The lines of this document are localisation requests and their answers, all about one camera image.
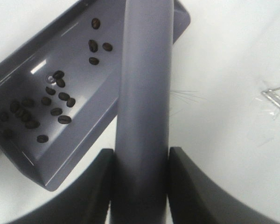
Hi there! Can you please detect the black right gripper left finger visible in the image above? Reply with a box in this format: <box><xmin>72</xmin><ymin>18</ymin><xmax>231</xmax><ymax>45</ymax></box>
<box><xmin>13</xmin><ymin>149</ymin><xmax>113</xmax><ymax>224</ymax></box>

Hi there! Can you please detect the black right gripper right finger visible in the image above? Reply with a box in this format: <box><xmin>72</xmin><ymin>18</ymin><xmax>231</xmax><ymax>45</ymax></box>
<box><xmin>168</xmin><ymin>147</ymin><xmax>273</xmax><ymax>224</ymax></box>

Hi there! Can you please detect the pile of coffee beans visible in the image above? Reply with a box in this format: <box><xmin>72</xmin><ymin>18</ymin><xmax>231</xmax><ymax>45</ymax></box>
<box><xmin>0</xmin><ymin>22</ymin><xmax>110</xmax><ymax>146</ymax></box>

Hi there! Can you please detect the grey plastic dustpan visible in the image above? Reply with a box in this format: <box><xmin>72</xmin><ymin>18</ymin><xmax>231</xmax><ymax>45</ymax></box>
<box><xmin>0</xmin><ymin>0</ymin><xmax>190</xmax><ymax>191</ymax></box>

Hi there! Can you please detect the clear plastic tape piece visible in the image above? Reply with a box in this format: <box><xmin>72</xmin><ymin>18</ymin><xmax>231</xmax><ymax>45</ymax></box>
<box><xmin>254</xmin><ymin>86</ymin><xmax>280</xmax><ymax>147</ymax></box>

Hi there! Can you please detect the chrome wire dish rack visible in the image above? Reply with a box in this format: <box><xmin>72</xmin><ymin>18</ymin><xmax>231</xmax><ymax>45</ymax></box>
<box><xmin>261</xmin><ymin>87</ymin><xmax>280</xmax><ymax>110</ymax></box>

